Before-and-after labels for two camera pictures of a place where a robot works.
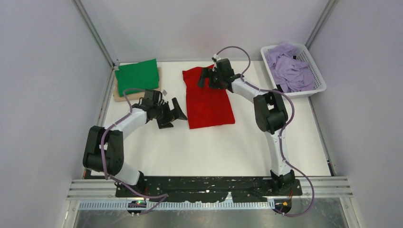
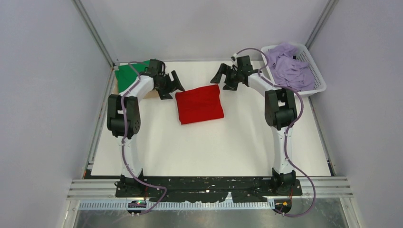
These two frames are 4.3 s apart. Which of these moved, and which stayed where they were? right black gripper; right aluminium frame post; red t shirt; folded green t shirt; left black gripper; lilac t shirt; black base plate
Moved: left black gripper; red t shirt; right black gripper
Stayed: folded green t shirt; black base plate; lilac t shirt; right aluminium frame post
